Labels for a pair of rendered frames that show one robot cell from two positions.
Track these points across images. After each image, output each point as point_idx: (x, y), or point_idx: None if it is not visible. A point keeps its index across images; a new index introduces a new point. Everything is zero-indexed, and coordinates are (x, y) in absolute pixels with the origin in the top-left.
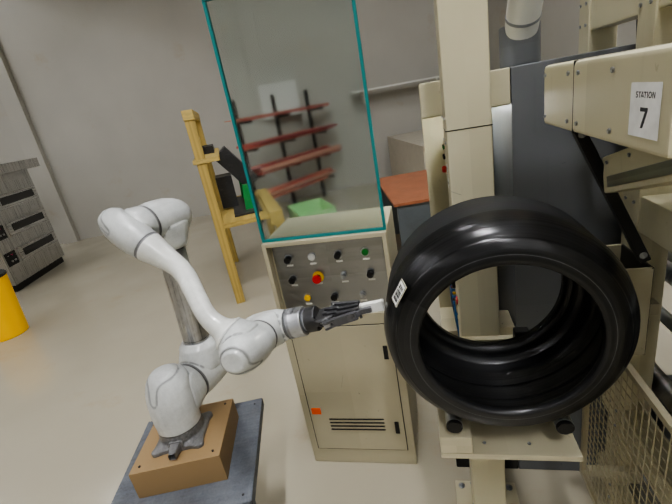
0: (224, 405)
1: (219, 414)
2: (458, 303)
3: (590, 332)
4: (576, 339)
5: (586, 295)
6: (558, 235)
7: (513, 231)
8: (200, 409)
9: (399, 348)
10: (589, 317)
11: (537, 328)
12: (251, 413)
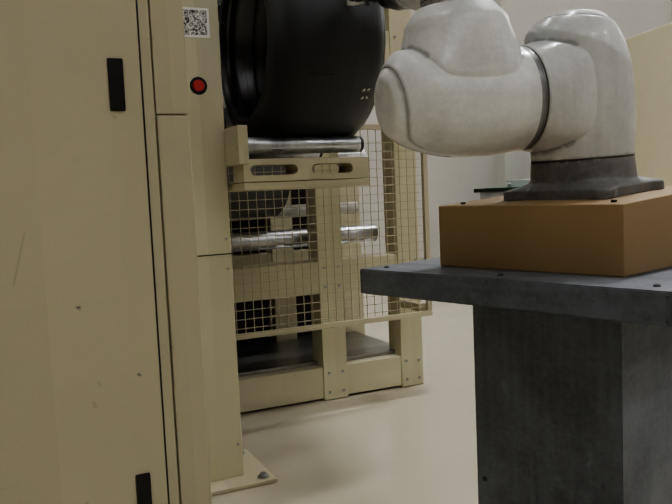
0: (467, 203)
1: (492, 200)
2: (217, 80)
3: (251, 99)
4: (245, 111)
5: (231, 70)
6: None
7: None
8: (517, 203)
9: (385, 30)
10: (239, 90)
11: (235, 106)
12: (414, 264)
